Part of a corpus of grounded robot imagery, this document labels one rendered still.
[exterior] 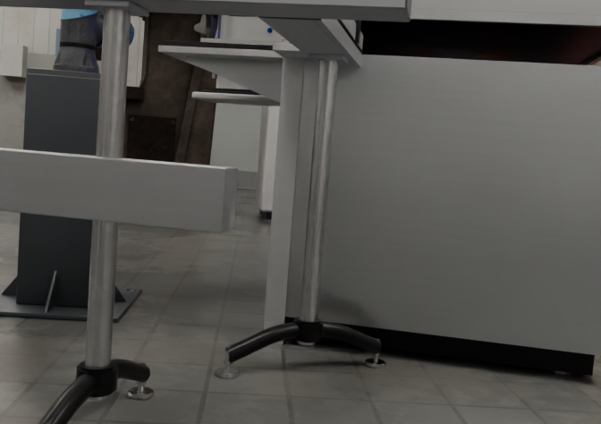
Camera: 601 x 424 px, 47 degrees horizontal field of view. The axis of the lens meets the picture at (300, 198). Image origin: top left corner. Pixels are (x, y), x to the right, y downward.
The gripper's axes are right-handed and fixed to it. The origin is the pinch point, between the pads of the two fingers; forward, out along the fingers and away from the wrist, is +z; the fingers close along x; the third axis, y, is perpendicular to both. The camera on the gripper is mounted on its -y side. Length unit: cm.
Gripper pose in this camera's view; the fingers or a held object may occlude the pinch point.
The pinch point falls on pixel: (211, 40)
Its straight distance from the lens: 227.6
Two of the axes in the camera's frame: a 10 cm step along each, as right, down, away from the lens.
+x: -2.0, 0.6, -9.8
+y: -9.8, -0.7, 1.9
